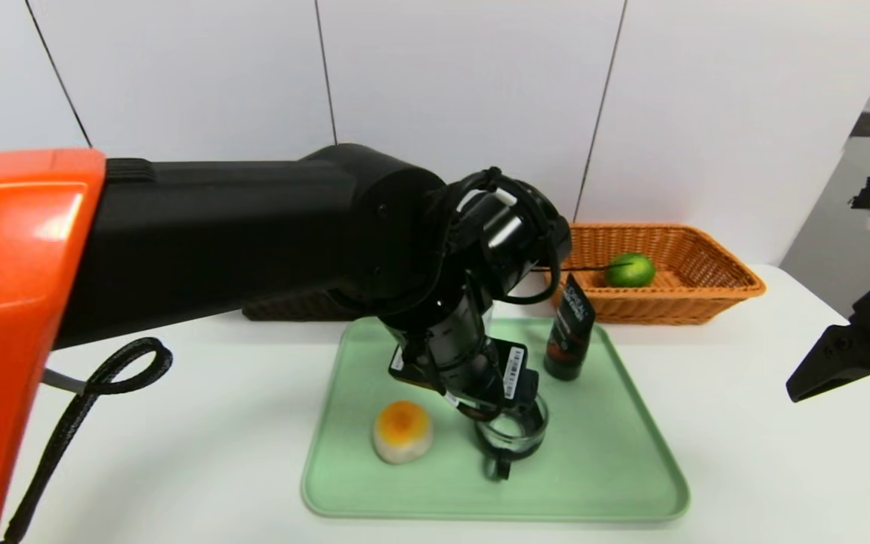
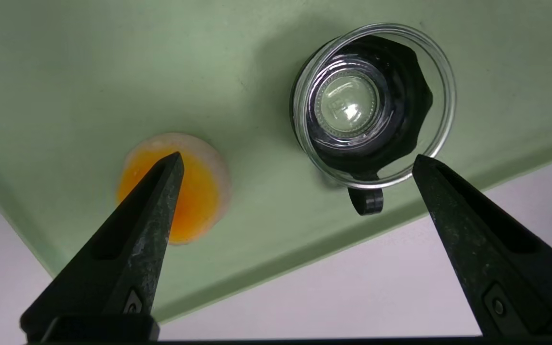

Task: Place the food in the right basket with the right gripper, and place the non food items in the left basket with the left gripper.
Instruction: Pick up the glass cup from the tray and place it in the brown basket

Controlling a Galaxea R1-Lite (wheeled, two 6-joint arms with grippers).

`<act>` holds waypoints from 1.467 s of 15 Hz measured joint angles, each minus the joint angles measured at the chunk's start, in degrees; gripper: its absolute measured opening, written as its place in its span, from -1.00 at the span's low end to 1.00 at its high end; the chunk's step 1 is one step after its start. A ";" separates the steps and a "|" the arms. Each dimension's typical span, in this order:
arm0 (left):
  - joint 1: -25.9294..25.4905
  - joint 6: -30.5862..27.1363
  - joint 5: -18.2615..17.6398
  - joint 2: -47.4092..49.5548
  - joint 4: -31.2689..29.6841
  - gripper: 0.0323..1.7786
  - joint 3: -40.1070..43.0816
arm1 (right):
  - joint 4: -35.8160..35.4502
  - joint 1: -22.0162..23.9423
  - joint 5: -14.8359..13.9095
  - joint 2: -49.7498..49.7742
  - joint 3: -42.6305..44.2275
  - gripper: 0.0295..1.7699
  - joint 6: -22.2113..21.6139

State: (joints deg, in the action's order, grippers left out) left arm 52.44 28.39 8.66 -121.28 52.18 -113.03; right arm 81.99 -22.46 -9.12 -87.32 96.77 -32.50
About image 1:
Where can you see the orange wicker basket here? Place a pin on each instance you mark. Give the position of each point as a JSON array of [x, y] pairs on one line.
[[692, 295]]

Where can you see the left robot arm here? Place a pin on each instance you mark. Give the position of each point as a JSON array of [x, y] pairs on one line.
[[216, 227]]

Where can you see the dark wall plate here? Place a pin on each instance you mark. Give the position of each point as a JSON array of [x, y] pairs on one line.
[[866, 125]]

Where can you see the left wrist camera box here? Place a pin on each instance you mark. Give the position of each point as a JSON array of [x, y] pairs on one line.
[[503, 230]]

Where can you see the light green plastic tray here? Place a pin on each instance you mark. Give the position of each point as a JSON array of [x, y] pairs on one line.
[[593, 468]]

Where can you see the orange and white bun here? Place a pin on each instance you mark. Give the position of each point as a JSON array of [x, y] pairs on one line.
[[402, 434]]

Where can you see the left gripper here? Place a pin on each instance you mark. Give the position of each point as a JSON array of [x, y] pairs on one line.
[[512, 373]]

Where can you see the dark brown wicker basket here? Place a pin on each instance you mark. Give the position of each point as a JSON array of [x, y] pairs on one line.
[[291, 308]]

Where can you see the green citrus fruit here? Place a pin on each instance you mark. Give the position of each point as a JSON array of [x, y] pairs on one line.
[[630, 270]]

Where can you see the black cosmetic tube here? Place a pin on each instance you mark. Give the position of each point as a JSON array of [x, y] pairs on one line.
[[569, 340]]

